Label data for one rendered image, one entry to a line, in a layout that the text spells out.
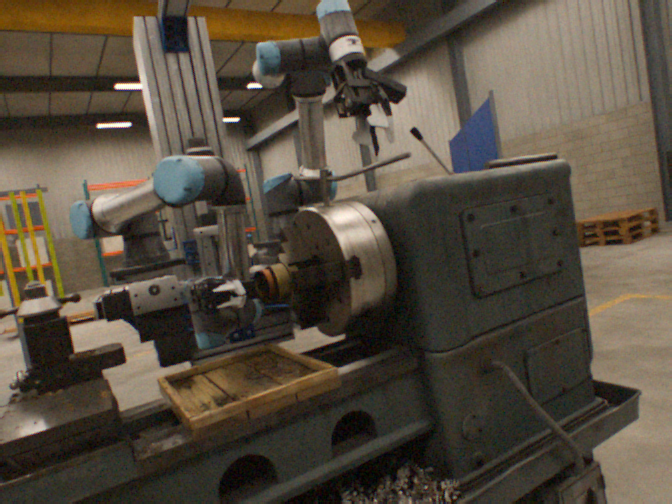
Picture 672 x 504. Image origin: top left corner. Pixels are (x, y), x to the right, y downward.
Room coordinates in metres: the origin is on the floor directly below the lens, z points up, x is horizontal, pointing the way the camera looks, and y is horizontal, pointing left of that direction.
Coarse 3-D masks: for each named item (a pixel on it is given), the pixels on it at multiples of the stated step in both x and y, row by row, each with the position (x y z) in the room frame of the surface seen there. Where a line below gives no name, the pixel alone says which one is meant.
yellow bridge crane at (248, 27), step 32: (0, 0) 9.32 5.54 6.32; (32, 0) 9.59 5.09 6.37; (64, 0) 9.89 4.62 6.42; (96, 0) 10.20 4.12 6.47; (128, 0) 10.54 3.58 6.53; (64, 32) 10.17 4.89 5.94; (96, 32) 10.44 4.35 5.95; (128, 32) 10.70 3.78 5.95; (224, 32) 11.61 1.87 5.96; (256, 32) 12.04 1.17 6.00; (288, 32) 12.52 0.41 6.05; (384, 32) 14.19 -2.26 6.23
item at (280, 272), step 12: (276, 264) 1.08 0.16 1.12; (264, 276) 1.05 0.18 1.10; (276, 276) 1.05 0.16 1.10; (288, 276) 1.06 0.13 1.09; (264, 288) 1.10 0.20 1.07; (276, 288) 1.05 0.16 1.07; (288, 288) 1.06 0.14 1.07; (300, 288) 1.09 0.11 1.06; (264, 300) 1.06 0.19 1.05; (276, 300) 1.07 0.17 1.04
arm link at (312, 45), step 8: (304, 40) 1.17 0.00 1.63; (312, 40) 1.17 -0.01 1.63; (304, 48) 1.16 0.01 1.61; (312, 48) 1.16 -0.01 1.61; (320, 48) 1.16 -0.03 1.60; (312, 56) 1.17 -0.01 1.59; (320, 56) 1.17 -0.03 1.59; (328, 56) 1.17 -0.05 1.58; (312, 64) 1.18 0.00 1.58; (320, 64) 1.19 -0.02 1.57; (328, 64) 1.19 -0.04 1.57; (320, 72) 1.24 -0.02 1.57; (328, 72) 1.23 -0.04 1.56
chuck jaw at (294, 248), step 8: (288, 232) 1.17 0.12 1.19; (296, 232) 1.18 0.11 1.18; (288, 240) 1.15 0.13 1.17; (296, 240) 1.16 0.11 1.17; (280, 248) 1.15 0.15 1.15; (288, 248) 1.14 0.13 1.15; (296, 248) 1.15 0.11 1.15; (304, 248) 1.15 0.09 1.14; (280, 256) 1.12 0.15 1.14; (288, 256) 1.12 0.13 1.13; (296, 256) 1.13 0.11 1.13; (304, 256) 1.14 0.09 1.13; (312, 256) 1.15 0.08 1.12; (288, 264) 1.11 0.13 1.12; (296, 264) 1.13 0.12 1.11; (304, 264) 1.15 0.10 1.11; (312, 264) 1.17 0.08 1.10
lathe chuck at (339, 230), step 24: (312, 216) 1.11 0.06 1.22; (336, 216) 1.07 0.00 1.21; (360, 216) 1.09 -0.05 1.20; (312, 240) 1.13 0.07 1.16; (336, 240) 1.03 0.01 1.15; (360, 240) 1.04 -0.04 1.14; (360, 264) 1.02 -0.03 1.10; (336, 288) 1.06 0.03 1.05; (360, 288) 1.02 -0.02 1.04; (384, 288) 1.05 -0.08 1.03; (336, 312) 1.08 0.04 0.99; (360, 312) 1.04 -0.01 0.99
